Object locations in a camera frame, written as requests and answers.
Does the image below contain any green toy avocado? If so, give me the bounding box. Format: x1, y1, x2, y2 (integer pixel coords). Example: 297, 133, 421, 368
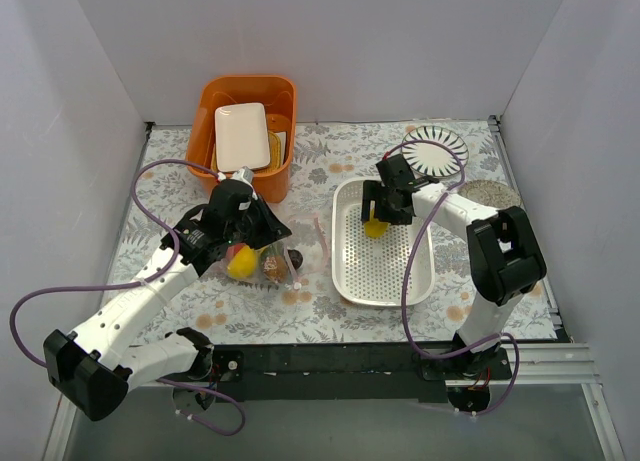
258, 246, 274, 262

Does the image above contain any red toy apple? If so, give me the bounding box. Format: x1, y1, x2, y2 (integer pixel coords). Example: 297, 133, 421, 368
225, 243, 245, 262

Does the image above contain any dark brown toy mangosteen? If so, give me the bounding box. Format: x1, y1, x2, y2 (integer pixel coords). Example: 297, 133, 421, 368
287, 249, 304, 270

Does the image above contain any brown toy kiwi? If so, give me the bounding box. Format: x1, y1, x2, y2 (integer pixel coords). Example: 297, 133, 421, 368
261, 254, 289, 284

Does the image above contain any yellow toy mango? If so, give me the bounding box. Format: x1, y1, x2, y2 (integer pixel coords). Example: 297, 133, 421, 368
226, 244, 258, 280

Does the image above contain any clear zip top bag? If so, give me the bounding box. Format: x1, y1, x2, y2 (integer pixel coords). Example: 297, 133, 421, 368
214, 213, 330, 290

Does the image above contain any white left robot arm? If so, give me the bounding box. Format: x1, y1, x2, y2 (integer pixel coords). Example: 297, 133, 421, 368
43, 179, 291, 421

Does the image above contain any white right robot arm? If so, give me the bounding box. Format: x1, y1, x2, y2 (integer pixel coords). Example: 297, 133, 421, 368
361, 154, 547, 379

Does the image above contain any blue striped round plate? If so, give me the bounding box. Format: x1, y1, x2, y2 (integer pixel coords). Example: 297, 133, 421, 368
401, 125, 469, 179

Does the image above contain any floral patterned table mat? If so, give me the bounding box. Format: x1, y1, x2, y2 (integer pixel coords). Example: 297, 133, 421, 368
110, 122, 474, 344

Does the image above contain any white perforated plastic basket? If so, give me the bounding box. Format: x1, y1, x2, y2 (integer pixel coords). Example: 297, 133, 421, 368
331, 177, 422, 307

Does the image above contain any yellow woven tray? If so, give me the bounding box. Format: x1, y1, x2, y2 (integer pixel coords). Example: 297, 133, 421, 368
210, 131, 286, 175

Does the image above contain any speckled round coaster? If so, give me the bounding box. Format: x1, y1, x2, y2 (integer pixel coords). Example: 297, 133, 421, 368
458, 180, 523, 210

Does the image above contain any white rectangular plate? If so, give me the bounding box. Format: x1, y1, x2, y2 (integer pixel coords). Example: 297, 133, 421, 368
214, 103, 269, 168

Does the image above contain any orange plastic bin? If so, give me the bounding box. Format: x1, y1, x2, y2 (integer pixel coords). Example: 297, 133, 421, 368
186, 75, 297, 203

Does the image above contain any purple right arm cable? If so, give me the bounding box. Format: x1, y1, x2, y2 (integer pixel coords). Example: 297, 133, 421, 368
382, 138, 519, 415

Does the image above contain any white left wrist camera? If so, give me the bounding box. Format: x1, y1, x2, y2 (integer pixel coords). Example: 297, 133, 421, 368
217, 166, 254, 185

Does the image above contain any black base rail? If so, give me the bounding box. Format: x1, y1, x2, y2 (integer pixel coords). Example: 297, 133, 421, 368
204, 341, 516, 402

